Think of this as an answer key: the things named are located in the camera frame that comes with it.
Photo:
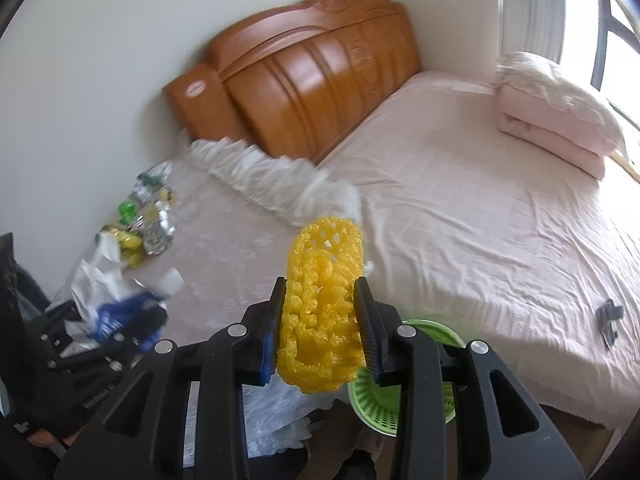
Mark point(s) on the crumpled silver foil wrapper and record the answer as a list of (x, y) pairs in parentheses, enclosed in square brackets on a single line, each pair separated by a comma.
[(159, 235)]

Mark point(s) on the green plastic basket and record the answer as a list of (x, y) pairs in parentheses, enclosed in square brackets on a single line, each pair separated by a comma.
[(375, 405)]

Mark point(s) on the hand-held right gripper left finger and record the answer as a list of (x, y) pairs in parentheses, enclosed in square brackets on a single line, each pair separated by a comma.
[(267, 347)]

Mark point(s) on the white curtain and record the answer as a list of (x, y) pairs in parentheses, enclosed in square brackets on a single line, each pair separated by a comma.
[(545, 5)]

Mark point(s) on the pink pillow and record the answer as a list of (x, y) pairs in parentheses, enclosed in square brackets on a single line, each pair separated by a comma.
[(545, 130)]

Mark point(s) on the yellow wrapper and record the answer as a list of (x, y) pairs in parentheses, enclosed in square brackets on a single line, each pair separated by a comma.
[(127, 247)]

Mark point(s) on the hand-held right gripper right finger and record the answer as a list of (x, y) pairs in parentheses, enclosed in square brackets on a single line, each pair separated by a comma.
[(369, 340)]

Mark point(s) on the bed with pink sheet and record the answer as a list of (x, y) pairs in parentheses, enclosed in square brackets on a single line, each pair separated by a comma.
[(475, 220)]

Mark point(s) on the silver patterned wrapper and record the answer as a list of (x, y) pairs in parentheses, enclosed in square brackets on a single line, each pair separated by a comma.
[(146, 195)]

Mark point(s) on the yellow foam fruit net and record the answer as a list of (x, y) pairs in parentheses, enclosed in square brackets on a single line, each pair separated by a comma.
[(320, 320)]

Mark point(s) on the bright green wrapper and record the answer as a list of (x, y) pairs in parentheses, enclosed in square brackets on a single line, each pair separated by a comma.
[(127, 210)]

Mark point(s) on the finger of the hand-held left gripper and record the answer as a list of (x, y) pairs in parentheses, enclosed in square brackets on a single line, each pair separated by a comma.
[(67, 316), (100, 352)]

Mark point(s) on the wooden headboard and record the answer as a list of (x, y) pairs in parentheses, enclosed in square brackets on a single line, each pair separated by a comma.
[(310, 70)]

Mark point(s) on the crumpled green white cloth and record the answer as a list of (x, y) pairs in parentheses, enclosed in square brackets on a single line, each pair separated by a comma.
[(152, 175)]

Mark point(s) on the blue packet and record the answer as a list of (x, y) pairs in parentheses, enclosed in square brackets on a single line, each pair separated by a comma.
[(122, 312)]

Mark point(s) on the white plastic bag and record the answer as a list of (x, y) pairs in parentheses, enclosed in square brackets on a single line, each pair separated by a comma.
[(97, 285)]

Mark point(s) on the dark window frame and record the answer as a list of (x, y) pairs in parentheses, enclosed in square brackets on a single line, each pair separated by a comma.
[(607, 30)]

